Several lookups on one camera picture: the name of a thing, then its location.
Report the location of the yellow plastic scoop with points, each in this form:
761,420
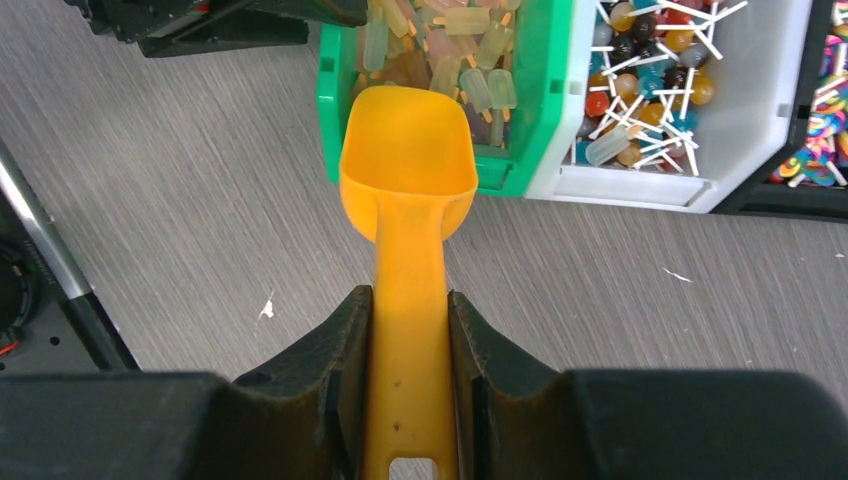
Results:
407,181

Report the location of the white lollipop bin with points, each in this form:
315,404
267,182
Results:
766,81

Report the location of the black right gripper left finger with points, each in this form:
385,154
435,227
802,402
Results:
299,415

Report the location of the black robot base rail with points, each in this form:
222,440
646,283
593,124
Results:
51,318

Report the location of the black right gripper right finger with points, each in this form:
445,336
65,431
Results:
518,418

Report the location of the green candy bin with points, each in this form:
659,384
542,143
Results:
540,71

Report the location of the black swirl lollipop bin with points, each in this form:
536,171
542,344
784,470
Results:
754,196

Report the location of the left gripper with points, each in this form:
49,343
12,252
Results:
166,29

